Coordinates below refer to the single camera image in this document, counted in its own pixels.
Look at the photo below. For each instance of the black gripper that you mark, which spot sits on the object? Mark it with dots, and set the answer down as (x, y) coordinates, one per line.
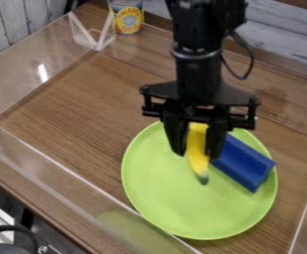
(227, 108)

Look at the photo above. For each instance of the yellow toy banana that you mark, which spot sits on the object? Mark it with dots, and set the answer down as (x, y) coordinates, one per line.
(197, 157)

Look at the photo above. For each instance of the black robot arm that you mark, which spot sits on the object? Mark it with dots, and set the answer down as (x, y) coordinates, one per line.
(203, 23)

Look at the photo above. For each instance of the green round plate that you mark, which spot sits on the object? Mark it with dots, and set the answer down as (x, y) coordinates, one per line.
(203, 212)

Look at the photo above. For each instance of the blue foam block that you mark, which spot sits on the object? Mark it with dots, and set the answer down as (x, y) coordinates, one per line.
(246, 160)

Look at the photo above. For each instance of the yellow blue labelled can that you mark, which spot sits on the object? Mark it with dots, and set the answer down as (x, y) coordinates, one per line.
(128, 12)

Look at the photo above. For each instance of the clear acrylic corner bracket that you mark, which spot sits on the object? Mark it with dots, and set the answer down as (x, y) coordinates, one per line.
(96, 39)

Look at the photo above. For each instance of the clear acrylic tray wall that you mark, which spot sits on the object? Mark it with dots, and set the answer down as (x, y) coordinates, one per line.
(100, 223)

